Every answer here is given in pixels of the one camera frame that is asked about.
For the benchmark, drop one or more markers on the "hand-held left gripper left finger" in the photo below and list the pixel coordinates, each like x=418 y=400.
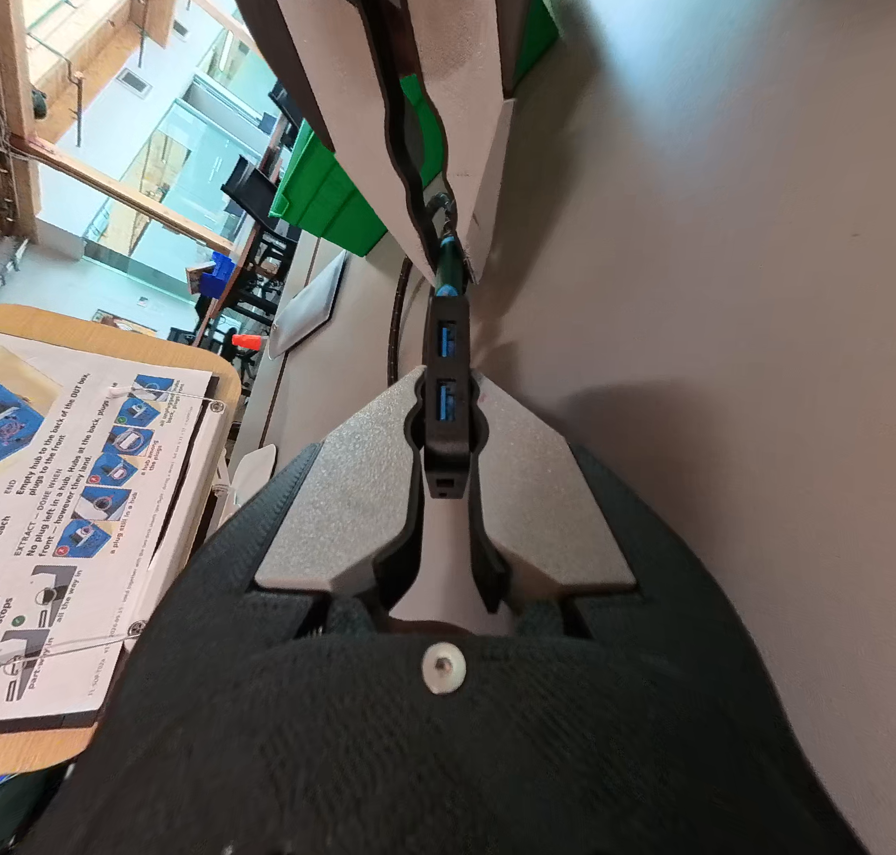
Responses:
x=343 y=505

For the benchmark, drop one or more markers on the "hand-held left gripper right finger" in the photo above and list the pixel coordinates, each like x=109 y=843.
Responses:
x=546 y=512

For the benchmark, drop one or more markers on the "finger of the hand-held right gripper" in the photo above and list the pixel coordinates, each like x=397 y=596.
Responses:
x=476 y=64
x=343 y=71

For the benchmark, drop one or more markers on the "black usb hub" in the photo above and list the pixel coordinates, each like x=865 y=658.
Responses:
x=430 y=372

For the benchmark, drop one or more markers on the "green plastic bin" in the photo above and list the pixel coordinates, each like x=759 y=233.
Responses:
x=322 y=190

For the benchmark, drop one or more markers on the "silver foil pouch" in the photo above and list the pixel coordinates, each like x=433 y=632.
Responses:
x=308 y=309

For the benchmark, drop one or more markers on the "small blue bin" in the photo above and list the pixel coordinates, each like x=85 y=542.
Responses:
x=217 y=278

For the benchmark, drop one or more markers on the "printed instruction sheet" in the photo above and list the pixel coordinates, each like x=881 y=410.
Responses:
x=70 y=554

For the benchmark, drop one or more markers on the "wooden document board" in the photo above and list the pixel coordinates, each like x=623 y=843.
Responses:
x=105 y=323

